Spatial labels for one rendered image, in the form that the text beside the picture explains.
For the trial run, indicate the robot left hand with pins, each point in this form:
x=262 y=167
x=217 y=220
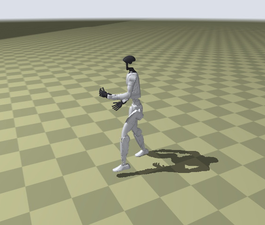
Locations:
x=103 y=93

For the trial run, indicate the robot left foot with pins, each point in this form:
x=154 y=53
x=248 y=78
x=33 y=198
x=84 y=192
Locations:
x=120 y=168

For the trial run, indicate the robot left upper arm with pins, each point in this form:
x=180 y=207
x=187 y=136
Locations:
x=131 y=82

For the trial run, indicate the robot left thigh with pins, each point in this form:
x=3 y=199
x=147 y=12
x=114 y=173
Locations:
x=130 y=122

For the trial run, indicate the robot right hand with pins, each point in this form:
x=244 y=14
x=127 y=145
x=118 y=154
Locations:
x=118 y=105

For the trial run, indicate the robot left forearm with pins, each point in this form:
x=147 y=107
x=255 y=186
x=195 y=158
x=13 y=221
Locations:
x=118 y=96

